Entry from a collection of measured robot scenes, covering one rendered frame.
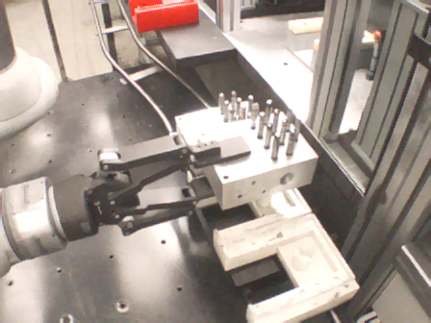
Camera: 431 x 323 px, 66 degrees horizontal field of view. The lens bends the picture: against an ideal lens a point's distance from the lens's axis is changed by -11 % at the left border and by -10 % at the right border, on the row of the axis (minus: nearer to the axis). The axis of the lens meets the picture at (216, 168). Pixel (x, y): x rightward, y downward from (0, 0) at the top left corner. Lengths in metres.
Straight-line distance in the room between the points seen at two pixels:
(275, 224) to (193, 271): 0.24
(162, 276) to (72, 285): 0.17
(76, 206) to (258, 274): 0.26
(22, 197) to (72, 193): 0.06
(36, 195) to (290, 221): 0.33
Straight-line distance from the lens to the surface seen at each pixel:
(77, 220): 0.42
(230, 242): 0.48
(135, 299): 0.68
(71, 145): 0.99
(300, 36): 0.82
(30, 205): 0.42
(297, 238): 0.52
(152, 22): 0.93
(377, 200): 0.53
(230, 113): 0.55
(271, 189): 0.46
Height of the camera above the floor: 1.29
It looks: 46 degrees down
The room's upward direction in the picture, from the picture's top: straight up
